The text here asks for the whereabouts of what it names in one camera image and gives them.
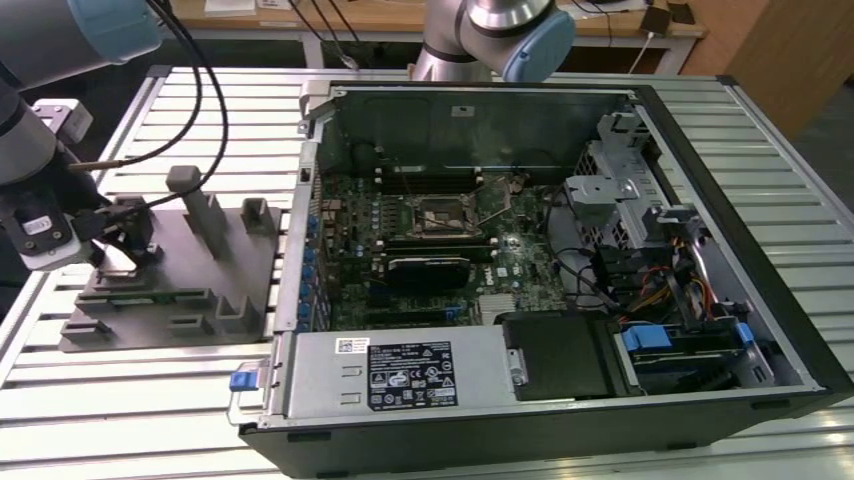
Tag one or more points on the silver CPU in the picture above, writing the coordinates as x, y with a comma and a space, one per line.
121, 264

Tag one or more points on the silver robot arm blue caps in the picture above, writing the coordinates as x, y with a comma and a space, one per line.
60, 35

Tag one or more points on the CPU socket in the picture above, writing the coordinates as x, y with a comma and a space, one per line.
441, 222

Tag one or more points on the grey parts rack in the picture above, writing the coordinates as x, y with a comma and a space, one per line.
201, 260

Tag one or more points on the green RAM stick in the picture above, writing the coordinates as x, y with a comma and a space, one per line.
143, 298

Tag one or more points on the wooden desk white legs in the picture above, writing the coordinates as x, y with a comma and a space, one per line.
241, 22

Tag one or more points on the blue case latch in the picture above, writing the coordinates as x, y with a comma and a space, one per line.
243, 381

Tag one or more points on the white box black print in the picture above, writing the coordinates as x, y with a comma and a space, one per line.
277, 4

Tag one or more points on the silver power supply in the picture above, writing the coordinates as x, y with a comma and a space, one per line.
321, 370

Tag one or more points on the black graphics card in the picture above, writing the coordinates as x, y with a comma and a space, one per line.
427, 275

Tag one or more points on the black RAM stick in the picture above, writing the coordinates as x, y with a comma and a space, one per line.
441, 254

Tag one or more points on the silver chipset heatsink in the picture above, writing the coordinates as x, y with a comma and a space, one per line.
497, 305

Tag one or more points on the green motherboard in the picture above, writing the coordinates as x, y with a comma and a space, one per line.
528, 280

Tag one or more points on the black open PC case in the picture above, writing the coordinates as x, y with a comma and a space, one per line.
467, 440

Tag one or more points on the metal drive cage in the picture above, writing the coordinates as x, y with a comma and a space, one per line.
601, 192

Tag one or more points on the black plastic cover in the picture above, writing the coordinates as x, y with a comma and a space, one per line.
561, 355

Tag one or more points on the hard disk in blue carrier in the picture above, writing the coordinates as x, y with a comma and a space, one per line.
644, 342

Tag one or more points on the black phone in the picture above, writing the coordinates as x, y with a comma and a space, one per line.
657, 21

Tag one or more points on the black flat device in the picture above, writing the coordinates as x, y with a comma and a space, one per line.
682, 12

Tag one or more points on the wooden cabinet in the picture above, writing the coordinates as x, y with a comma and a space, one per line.
788, 60

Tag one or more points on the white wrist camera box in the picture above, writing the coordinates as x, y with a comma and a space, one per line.
67, 117

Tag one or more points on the white wrist camera black face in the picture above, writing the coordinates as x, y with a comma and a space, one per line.
47, 250

